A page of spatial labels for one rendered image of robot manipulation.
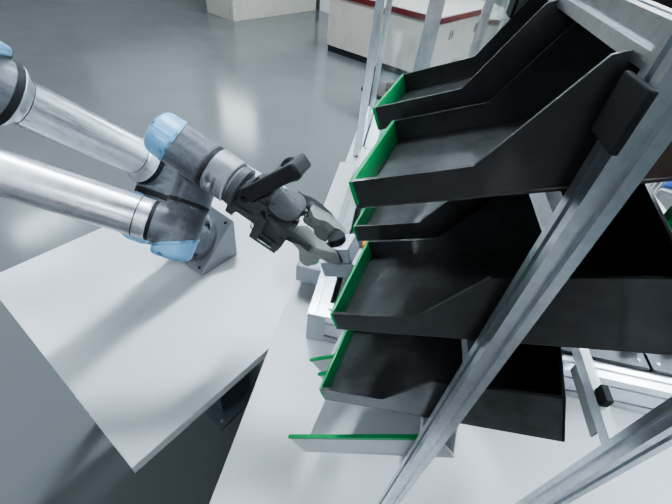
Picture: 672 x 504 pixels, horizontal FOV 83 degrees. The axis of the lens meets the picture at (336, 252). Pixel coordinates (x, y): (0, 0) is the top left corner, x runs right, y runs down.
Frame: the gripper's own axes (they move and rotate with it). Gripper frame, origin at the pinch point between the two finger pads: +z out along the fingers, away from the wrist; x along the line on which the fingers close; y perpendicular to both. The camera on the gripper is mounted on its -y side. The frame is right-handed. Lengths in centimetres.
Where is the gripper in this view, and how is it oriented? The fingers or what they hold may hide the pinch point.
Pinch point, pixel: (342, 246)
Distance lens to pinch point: 61.8
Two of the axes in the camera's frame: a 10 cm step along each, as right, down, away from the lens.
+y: -4.3, 5.6, 7.1
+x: -3.7, 6.1, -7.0
